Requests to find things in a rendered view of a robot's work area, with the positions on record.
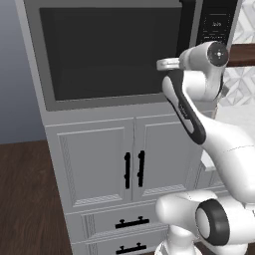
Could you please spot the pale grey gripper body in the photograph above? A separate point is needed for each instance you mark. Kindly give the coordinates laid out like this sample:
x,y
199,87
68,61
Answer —
x,y
167,63

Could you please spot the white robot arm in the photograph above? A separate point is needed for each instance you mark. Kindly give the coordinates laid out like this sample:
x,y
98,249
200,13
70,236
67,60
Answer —
x,y
232,156

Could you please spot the grey built-in microwave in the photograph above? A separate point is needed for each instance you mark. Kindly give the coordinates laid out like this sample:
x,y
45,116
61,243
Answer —
x,y
109,53

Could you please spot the dark glass microwave door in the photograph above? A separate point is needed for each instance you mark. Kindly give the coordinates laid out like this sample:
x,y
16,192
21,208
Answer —
x,y
109,53

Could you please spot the grey panelled cupboard door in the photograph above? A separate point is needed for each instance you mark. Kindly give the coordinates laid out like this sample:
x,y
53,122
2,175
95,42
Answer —
x,y
96,162
166,159

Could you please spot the grey counter cabinet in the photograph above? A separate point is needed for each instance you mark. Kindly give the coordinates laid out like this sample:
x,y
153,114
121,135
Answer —
x,y
212,181

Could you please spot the grey tall cabinet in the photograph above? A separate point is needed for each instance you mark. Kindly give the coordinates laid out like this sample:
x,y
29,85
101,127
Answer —
x,y
36,83

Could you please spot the grey drawer front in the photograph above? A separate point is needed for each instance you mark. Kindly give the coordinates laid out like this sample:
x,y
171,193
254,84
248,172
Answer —
x,y
99,247
99,220

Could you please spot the dark wooden wall shelf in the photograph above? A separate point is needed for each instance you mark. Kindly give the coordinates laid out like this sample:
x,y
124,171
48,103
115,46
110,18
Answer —
x,y
240,54

